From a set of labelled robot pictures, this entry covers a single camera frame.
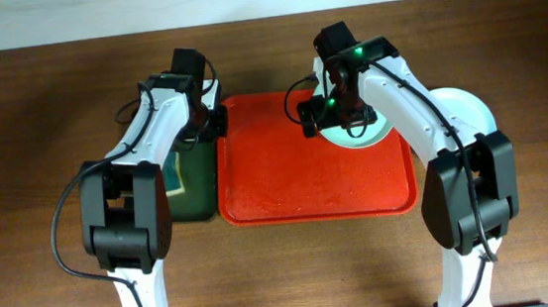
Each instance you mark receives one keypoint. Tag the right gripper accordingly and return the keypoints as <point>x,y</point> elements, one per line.
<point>324,118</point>

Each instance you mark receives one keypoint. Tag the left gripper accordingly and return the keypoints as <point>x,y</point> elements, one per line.
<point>218,121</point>

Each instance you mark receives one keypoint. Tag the mint green round plate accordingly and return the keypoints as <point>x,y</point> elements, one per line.
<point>355,140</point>

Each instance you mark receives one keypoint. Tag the green yellow sponge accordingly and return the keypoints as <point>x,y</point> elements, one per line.
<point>173,182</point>

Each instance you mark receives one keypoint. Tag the light blue round plate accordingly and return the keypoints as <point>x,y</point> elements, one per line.
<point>464,105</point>

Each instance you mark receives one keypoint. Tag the white round plate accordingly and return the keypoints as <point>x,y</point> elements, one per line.
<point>489,119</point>

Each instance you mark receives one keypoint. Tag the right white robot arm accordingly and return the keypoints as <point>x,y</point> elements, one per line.
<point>470,193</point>

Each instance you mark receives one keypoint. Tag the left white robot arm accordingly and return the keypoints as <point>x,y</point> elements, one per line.
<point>126,222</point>

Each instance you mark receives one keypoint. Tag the black plastic tray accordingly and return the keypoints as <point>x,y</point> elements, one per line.
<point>198,169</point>

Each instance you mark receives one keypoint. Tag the red plastic tray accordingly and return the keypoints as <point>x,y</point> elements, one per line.
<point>268,173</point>

